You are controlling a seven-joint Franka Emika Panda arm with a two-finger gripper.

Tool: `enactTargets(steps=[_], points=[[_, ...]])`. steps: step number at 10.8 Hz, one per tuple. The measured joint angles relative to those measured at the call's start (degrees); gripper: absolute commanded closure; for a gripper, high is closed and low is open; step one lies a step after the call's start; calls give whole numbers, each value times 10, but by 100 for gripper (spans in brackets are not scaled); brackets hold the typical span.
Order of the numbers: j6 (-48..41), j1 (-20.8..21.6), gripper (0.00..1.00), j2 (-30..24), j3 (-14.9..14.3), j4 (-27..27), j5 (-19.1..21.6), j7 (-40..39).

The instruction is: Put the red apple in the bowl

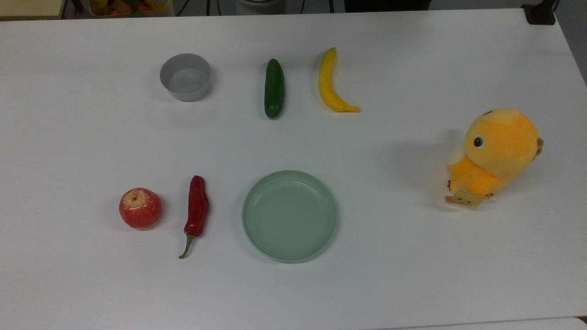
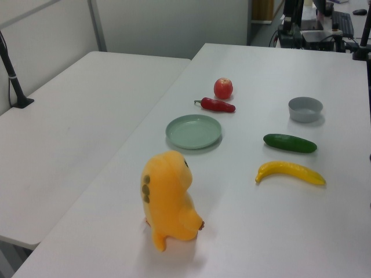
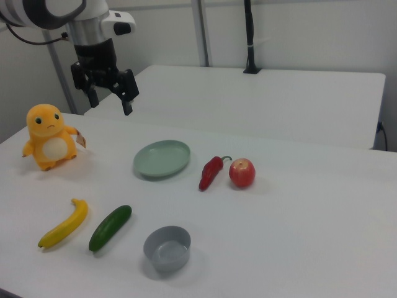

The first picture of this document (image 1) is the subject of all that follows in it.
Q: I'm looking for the red apple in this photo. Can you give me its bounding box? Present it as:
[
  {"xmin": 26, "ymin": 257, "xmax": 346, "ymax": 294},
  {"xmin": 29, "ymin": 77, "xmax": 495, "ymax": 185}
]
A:
[{"xmin": 119, "ymin": 187, "xmax": 162, "ymax": 230}]

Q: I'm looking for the clear box of toy food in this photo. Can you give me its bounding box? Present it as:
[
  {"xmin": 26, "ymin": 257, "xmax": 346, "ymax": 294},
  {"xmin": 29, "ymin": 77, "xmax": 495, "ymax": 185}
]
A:
[{"xmin": 89, "ymin": 0, "xmax": 176, "ymax": 18}]

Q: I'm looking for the orange plush bird toy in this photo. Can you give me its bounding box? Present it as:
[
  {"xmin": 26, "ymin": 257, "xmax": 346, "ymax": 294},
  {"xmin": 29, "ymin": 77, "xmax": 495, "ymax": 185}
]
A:
[{"xmin": 444, "ymin": 108, "xmax": 545, "ymax": 207}]

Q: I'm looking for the red chili pepper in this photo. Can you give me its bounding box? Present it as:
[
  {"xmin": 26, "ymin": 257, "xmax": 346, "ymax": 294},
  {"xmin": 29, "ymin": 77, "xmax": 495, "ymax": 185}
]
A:
[{"xmin": 178, "ymin": 175, "xmax": 210, "ymax": 260}]

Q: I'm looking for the dark green cucumber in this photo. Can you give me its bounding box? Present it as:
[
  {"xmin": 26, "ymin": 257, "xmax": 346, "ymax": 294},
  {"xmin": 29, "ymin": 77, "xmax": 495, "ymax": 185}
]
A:
[{"xmin": 264, "ymin": 58, "xmax": 285, "ymax": 120}]

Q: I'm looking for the black table clamp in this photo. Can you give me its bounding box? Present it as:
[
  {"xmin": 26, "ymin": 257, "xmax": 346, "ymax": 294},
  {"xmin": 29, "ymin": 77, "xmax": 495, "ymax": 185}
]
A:
[{"xmin": 522, "ymin": 0, "xmax": 558, "ymax": 26}]

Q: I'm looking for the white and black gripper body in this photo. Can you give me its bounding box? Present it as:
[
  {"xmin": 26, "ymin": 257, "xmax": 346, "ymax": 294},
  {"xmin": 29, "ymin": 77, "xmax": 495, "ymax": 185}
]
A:
[{"xmin": 343, "ymin": 0, "xmax": 432, "ymax": 12}]

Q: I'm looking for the grey plastic bowl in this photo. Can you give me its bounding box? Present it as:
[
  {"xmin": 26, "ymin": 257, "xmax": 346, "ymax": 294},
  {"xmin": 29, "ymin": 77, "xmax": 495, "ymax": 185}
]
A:
[{"xmin": 160, "ymin": 53, "xmax": 212, "ymax": 102}]

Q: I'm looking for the beige wooden furniture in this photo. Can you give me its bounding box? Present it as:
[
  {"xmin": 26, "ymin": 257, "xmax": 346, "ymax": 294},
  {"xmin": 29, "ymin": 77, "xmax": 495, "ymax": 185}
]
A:
[{"xmin": 0, "ymin": 0, "xmax": 66, "ymax": 21}]

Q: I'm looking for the yellow banana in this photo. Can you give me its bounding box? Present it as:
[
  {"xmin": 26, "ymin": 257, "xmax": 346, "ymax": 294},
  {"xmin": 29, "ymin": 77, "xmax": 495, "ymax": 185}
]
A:
[{"xmin": 318, "ymin": 47, "xmax": 361, "ymax": 113}]

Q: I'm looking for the pale green round plate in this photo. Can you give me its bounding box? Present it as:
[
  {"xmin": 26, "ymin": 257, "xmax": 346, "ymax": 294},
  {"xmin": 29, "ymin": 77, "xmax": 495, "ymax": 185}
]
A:
[{"xmin": 242, "ymin": 170, "xmax": 339, "ymax": 264}]

